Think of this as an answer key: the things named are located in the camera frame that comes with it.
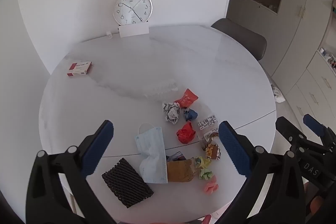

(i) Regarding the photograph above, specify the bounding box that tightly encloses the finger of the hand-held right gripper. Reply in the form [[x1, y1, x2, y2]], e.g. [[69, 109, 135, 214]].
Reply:
[[275, 116, 324, 154], [303, 114, 336, 146]]

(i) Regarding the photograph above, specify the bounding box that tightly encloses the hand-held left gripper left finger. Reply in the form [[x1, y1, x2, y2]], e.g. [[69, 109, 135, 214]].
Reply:
[[25, 120, 116, 224]]

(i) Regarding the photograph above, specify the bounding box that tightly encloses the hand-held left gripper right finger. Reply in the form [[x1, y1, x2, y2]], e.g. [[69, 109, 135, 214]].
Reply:
[[218, 121, 306, 224]]

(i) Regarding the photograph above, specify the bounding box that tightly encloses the yellow green paper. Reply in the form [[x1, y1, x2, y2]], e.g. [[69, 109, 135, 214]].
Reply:
[[196, 156, 212, 169], [199, 168, 214, 180]]

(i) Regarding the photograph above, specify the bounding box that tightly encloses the pink paper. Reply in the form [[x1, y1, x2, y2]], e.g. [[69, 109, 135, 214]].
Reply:
[[204, 179, 219, 194]]

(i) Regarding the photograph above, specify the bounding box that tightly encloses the black foam net sleeve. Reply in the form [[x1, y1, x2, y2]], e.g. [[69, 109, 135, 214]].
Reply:
[[101, 157, 154, 209]]

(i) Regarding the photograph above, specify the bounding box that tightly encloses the red paper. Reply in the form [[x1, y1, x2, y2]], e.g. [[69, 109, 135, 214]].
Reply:
[[176, 121, 197, 144]]

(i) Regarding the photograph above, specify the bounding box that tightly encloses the brown torn paper piece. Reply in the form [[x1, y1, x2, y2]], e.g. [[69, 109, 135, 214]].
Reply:
[[167, 158, 200, 182]]

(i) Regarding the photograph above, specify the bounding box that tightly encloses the blue face mask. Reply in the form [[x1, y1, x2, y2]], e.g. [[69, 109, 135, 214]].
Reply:
[[135, 123, 168, 185]]

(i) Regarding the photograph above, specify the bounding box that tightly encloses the dark glossy wrapper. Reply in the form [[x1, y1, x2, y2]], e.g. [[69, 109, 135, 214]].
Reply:
[[166, 151, 185, 162]]

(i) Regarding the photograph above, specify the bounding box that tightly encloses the orange patterned snack wrapper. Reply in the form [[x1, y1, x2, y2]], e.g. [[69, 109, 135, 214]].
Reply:
[[205, 143, 222, 161]]

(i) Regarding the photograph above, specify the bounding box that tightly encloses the clear wrapper with brown snack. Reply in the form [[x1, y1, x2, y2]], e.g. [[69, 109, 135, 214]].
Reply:
[[201, 128, 220, 150]]

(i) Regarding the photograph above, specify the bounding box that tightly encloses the beige drawer cabinet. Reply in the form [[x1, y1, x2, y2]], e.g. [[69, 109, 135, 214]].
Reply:
[[285, 51, 336, 132]]

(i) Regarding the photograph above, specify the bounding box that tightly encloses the white cloth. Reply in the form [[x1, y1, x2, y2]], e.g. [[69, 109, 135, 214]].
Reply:
[[271, 84, 286, 103]]

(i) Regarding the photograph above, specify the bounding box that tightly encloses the black and white printed wrapper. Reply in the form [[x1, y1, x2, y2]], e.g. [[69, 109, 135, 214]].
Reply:
[[197, 114, 218, 131]]

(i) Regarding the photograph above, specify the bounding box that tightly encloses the blue crumpled paper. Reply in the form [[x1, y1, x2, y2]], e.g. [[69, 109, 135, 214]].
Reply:
[[182, 109, 199, 122]]

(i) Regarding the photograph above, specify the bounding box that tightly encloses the red snack wrapper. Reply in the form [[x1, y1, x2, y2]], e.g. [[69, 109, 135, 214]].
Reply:
[[174, 88, 199, 109]]

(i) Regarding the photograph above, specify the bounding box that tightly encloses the row of small jars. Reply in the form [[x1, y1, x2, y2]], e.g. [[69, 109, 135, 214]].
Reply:
[[318, 48, 336, 69]]

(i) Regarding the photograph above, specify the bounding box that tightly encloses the crumpled newspaper ball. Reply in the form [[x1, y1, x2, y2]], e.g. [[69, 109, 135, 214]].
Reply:
[[162, 101, 181, 125]]

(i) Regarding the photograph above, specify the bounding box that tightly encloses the red and white box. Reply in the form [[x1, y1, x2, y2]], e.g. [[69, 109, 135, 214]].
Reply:
[[66, 61, 92, 77]]

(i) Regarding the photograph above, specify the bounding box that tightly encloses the clear crumpled plastic bag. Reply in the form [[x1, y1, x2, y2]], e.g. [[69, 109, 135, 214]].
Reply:
[[143, 79, 179, 100]]

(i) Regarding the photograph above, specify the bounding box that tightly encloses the tall beige cabinet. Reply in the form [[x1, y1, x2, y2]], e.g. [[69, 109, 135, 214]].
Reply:
[[226, 0, 336, 94]]

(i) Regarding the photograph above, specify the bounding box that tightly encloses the grey chair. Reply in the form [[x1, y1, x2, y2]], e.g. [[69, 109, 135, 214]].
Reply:
[[211, 18, 267, 61]]

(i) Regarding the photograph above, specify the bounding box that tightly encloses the white card stand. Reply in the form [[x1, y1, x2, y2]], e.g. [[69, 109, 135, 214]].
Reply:
[[118, 25, 150, 38]]

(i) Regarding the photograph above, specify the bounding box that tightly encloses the round white wall clock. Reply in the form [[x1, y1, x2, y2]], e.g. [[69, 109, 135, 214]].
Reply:
[[113, 0, 153, 26]]

